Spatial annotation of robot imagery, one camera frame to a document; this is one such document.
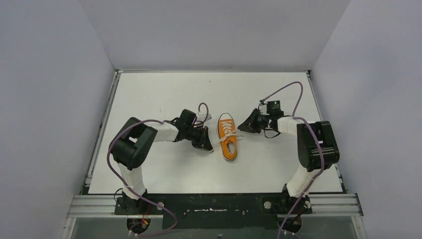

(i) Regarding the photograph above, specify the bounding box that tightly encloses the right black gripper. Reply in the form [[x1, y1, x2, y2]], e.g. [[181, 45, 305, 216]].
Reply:
[[239, 108, 272, 134]]

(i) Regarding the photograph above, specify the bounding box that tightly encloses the orange canvas sneaker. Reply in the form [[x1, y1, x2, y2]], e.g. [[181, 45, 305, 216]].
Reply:
[[217, 113, 238, 161]]

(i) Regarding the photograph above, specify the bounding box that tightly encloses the white shoelace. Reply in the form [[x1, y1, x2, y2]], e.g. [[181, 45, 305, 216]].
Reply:
[[212, 119, 244, 151]]

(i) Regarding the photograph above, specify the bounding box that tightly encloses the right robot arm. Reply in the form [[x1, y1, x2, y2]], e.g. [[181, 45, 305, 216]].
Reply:
[[237, 101, 340, 213]]

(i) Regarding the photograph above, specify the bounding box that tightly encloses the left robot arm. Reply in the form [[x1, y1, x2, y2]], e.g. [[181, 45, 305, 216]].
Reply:
[[107, 109, 213, 213]]

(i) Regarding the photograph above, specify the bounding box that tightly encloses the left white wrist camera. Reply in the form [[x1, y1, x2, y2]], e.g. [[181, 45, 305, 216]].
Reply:
[[197, 112, 212, 123]]

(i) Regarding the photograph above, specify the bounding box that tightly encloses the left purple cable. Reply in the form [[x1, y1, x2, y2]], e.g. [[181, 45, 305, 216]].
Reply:
[[106, 102, 210, 238]]

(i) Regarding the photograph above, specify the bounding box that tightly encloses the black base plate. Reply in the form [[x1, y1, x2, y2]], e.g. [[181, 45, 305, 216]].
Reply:
[[114, 192, 312, 230]]

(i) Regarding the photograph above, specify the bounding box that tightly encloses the aluminium frame rail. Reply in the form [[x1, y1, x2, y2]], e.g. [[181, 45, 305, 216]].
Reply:
[[67, 194, 363, 218]]

